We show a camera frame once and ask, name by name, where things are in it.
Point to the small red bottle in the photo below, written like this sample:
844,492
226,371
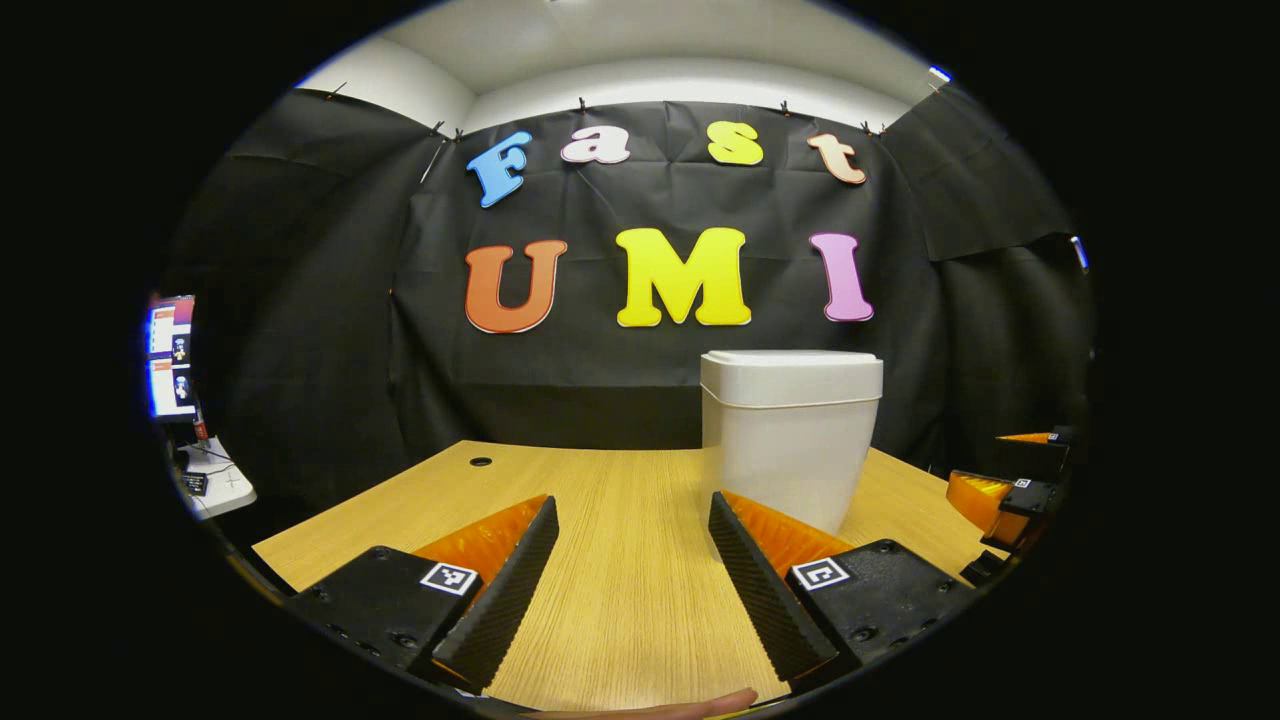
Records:
201,425

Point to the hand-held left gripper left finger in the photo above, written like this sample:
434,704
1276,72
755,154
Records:
510,595

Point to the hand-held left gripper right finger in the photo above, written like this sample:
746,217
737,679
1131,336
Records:
760,590

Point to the small black device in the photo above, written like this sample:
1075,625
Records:
193,484

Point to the wooden desktop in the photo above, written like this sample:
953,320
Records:
620,520

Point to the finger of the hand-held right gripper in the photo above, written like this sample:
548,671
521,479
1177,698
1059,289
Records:
985,500
1045,436

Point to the black backdrop cloth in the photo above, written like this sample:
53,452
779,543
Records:
600,370

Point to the white side table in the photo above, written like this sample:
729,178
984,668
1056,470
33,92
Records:
225,485

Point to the computer monitor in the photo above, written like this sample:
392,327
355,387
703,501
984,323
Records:
170,360

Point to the white desktop garbage bin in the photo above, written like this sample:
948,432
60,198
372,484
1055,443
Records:
790,440

